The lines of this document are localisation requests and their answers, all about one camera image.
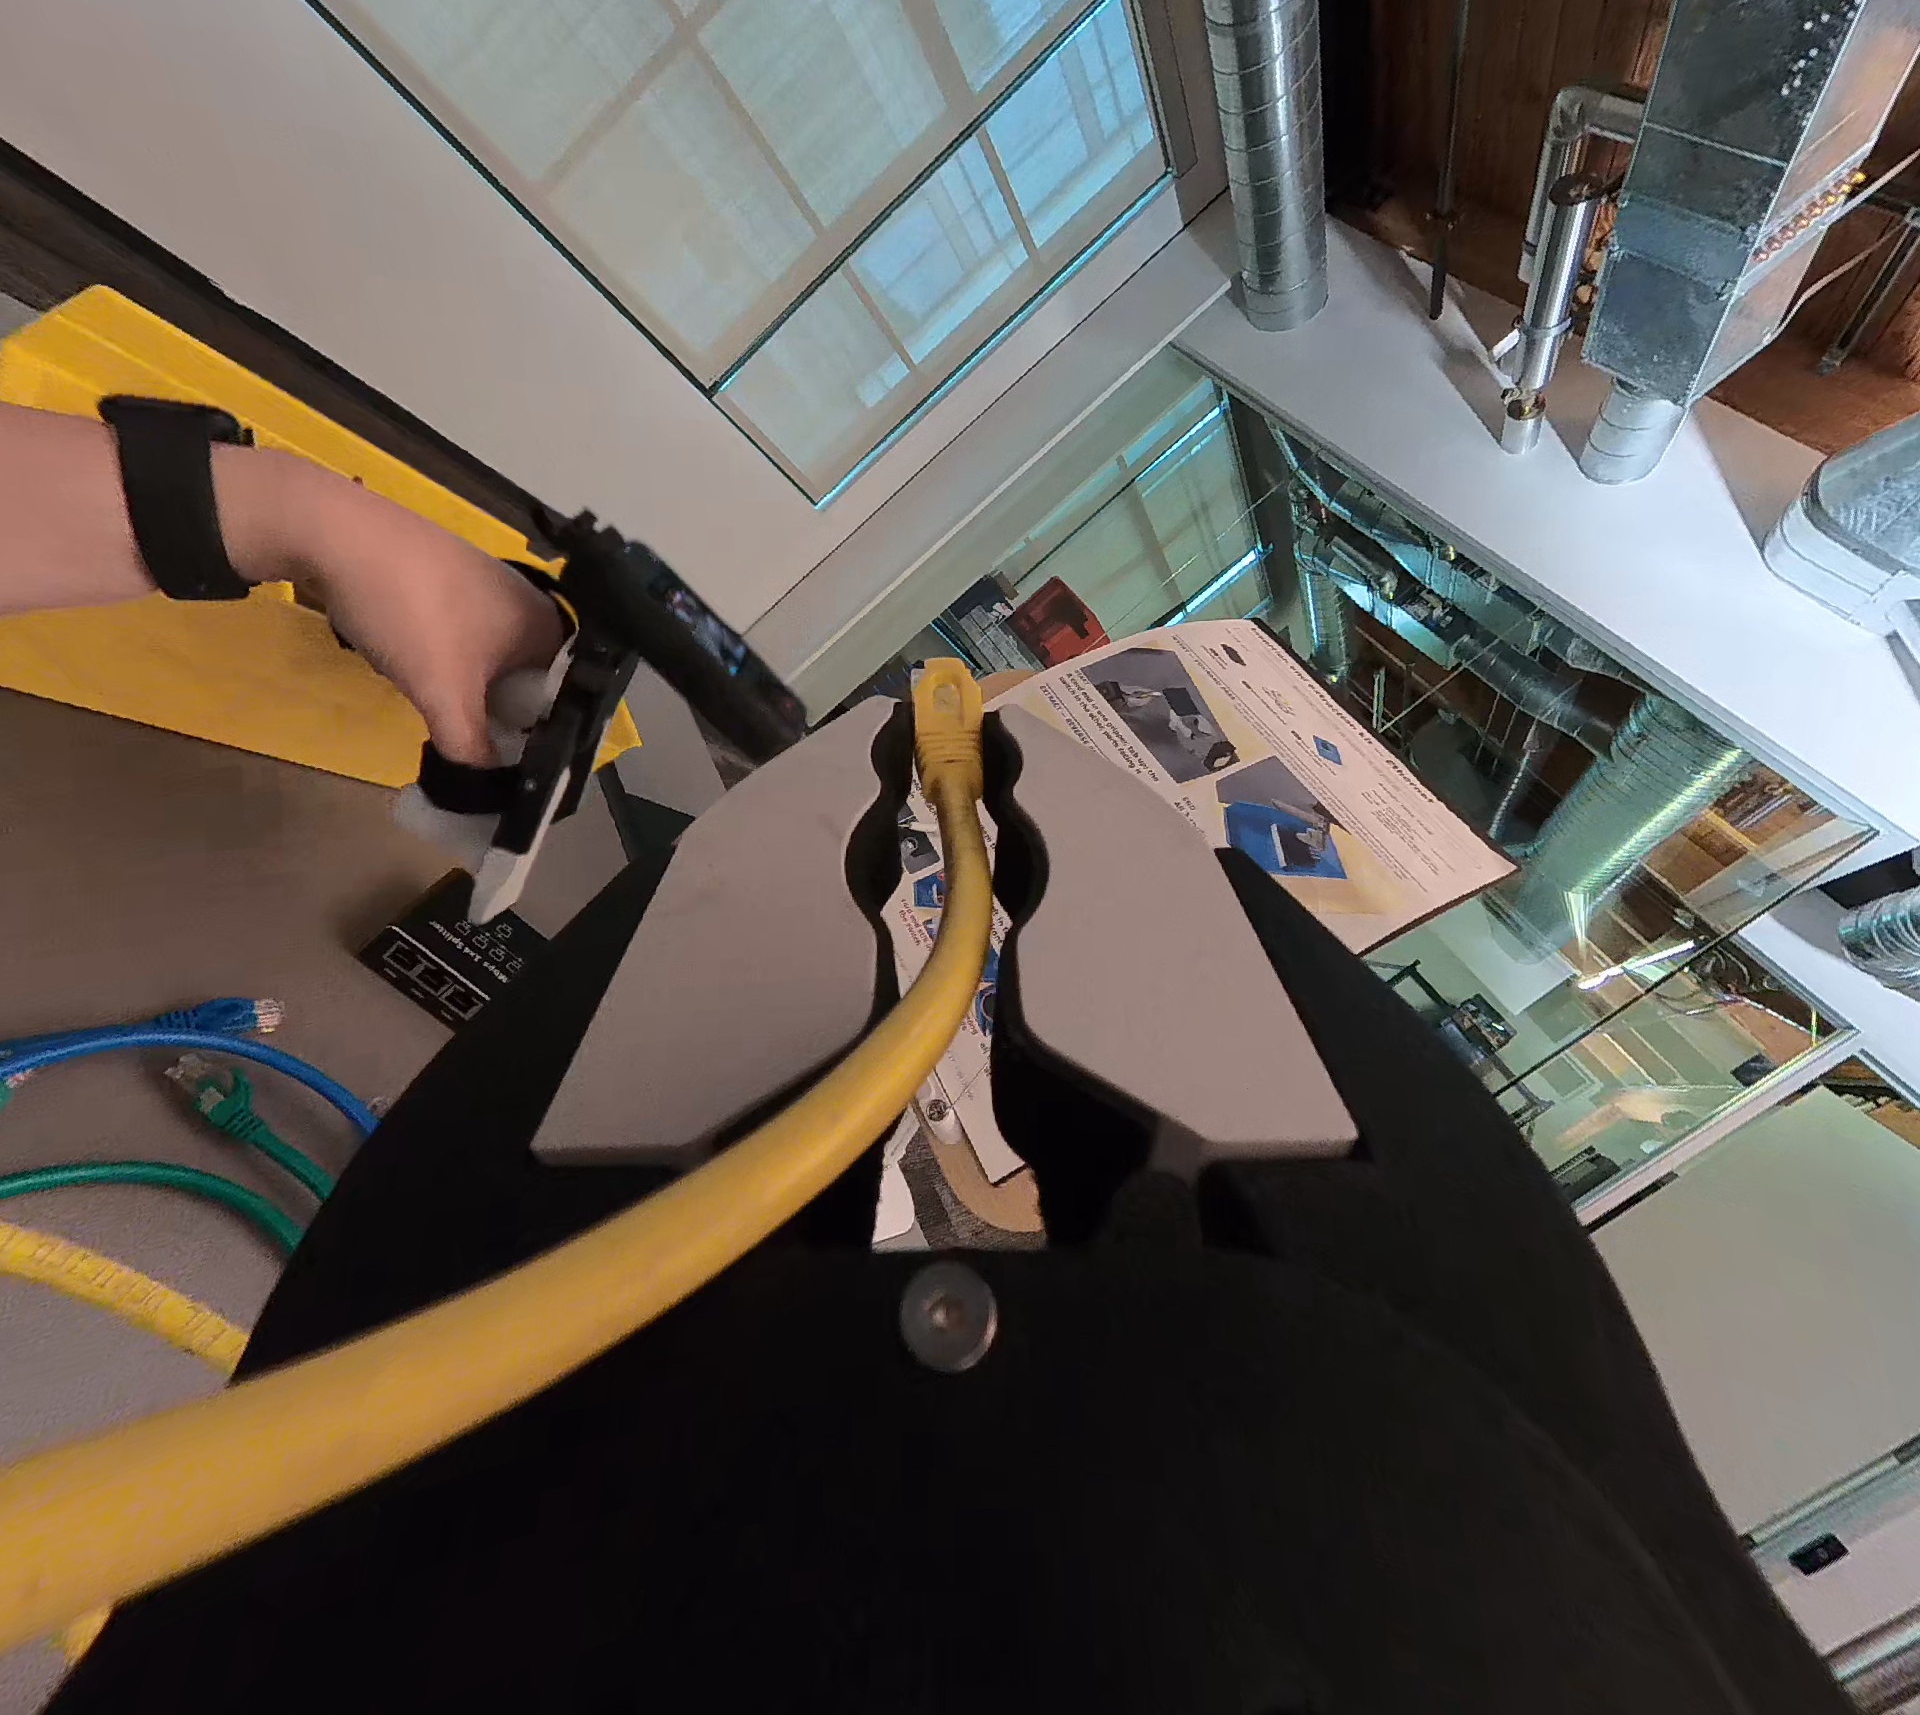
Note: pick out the person's left hand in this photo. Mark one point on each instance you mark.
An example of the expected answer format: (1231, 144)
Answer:
(404, 620)

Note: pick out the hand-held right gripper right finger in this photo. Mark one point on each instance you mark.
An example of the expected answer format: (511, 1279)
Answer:
(1154, 995)

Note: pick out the person's left forearm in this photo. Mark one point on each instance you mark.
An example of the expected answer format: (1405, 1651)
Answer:
(60, 516)

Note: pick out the black wristband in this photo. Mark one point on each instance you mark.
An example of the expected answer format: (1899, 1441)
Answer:
(173, 500)

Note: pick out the instruction poster board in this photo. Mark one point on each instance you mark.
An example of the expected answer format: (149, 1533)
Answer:
(1320, 786)

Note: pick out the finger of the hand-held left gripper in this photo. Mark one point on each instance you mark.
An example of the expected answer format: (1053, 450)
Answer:
(502, 878)

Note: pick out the large glass window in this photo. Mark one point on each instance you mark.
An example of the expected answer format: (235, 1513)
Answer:
(600, 94)

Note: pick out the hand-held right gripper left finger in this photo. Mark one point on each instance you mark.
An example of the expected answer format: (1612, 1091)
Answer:
(720, 965)

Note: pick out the large silver air duct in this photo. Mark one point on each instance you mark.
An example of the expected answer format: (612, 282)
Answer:
(1724, 94)

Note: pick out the yellow plastic bin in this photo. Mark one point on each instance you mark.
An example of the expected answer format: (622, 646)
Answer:
(150, 680)

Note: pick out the black ethernet splitter box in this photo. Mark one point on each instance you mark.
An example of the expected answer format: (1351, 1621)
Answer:
(451, 971)

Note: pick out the insulated silver pipes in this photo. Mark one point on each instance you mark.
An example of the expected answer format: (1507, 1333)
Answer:
(1552, 244)

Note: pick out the round silver wall duct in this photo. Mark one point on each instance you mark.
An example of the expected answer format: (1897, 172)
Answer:
(1268, 94)

